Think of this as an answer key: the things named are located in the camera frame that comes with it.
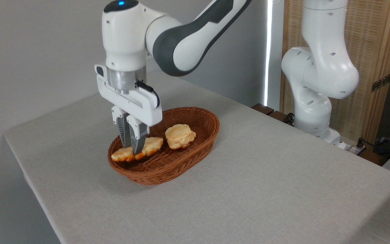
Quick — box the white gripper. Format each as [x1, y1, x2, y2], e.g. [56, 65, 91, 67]
[94, 64, 163, 155]

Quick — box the long golden bread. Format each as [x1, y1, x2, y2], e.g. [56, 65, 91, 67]
[111, 137, 164, 162]

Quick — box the round golden bread roll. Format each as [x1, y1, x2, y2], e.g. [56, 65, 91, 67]
[165, 124, 197, 150]

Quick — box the brown wicker oval basket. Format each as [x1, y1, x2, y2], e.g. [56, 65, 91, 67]
[107, 106, 221, 186]

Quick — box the dark brown wooden block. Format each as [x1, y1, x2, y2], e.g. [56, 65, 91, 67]
[269, 110, 289, 123]
[251, 103, 275, 116]

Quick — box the grey tablecloth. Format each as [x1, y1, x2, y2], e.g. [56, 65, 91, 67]
[4, 72, 390, 244]

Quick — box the white vertical light strip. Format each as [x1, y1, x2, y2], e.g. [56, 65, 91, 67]
[263, 0, 273, 106]

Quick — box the white power strip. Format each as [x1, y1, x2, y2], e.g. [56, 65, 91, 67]
[338, 140, 367, 156]

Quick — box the dark metal screen hinge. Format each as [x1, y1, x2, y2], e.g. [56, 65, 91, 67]
[371, 73, 390, 93]

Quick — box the bamboo folding screen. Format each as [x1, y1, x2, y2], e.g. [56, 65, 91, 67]
[279, 0, 390, 144]

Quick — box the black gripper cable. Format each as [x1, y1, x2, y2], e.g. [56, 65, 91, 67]
[135, 81, 161, 109]

